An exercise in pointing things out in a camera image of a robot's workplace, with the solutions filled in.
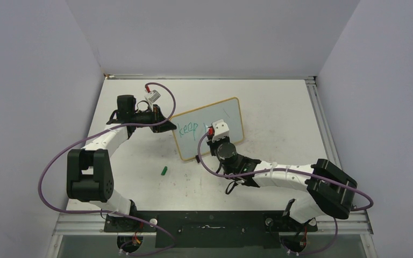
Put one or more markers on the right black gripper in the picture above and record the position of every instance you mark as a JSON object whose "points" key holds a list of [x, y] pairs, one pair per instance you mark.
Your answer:
{"points": [[213, 144]]}

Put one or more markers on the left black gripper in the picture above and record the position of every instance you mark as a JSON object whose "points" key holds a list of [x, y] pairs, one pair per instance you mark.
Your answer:
{"points": [[156, 115]]}

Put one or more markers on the yellow framed whiteboard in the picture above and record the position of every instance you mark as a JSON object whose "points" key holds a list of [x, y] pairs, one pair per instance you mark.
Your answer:
{"points": [[193, 124]]}

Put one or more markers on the green marker cap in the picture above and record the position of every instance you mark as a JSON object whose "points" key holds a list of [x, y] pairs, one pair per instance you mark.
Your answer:
{"points": [[164, 170]]}

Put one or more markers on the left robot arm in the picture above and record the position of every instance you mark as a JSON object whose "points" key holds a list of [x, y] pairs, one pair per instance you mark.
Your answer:
{"points": [[89, 172]]}

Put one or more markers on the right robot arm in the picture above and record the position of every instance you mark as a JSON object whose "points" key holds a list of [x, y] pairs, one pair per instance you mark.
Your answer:
{"points": [[325, 189]]}

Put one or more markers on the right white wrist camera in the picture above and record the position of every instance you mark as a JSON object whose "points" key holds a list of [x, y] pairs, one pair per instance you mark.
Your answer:
{"points": [[220, 130]]}

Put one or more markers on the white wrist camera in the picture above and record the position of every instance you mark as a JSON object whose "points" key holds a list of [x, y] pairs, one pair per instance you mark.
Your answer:
{"points": [[152, 95], [220, 130]]}

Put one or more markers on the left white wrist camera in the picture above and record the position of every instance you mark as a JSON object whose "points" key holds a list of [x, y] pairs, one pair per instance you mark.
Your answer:
{"points": [[152, 95]]}

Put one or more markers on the back aluminium rail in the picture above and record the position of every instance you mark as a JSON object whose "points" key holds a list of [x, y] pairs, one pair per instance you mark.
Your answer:
{"points": [[204, 77]]}

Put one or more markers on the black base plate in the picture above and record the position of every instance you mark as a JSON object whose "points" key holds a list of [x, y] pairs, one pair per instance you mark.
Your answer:
{"points": [[222, 238]]}

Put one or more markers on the right aluminium rail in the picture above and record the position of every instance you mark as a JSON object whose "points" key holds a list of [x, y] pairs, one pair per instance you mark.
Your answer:
{"points": [[323, 125]]}

